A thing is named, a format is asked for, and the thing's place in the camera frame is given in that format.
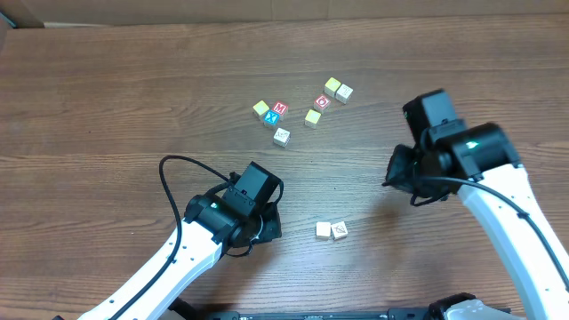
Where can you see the yellow block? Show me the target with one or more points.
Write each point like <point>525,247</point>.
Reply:
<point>260,109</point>
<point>331,86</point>
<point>312,118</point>
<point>323,230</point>

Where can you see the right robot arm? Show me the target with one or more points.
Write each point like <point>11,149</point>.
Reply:
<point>481,166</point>

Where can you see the yellow top block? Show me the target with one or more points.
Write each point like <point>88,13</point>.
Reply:
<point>323,230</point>

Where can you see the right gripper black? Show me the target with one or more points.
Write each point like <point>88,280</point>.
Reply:
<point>397,166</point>

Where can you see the yellow block far left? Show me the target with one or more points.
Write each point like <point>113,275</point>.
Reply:
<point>260,109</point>

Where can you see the red M block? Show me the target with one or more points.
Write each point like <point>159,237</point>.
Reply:
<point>281,108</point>

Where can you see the yellow block centre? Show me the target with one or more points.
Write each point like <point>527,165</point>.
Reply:
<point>312,118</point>

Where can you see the white block red side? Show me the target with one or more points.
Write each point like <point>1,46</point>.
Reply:
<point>281,137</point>

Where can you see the red O block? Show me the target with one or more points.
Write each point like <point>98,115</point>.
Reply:
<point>321,103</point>

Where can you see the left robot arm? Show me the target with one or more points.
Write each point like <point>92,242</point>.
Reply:
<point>238,213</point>

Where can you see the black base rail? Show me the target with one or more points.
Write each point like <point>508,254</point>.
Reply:
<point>390,314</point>

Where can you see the white block upper right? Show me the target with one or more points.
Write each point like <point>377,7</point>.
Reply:
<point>343,94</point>

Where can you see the yellow block upper right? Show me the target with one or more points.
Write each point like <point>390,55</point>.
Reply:
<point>331,86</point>

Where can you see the white block leaf drawing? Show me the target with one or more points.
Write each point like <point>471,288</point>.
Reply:
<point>339,230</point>

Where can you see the blue X block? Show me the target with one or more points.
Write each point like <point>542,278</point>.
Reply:
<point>271,119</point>

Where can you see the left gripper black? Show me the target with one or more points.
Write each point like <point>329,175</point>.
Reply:
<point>271,224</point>

